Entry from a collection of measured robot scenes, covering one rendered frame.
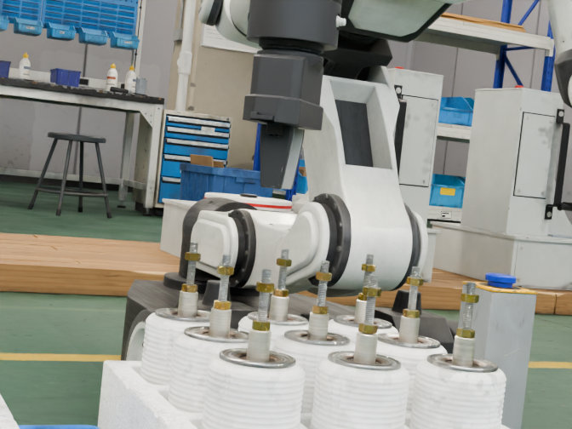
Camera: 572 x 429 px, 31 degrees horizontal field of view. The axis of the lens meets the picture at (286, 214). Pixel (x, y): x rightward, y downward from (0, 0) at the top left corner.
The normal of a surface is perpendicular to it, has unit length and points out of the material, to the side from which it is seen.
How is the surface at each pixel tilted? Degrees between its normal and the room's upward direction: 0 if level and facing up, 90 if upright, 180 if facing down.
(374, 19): 142
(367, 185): 56
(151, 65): 90
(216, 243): 90
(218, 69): 90
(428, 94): 90
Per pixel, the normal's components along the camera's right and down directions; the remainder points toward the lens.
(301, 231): -0.90, -0.07
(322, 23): 0.60, 0.11
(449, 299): 0.41, 0.09
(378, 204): 0.39, -0.55
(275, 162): -0.27, 0.02
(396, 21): 0.15, 0.84
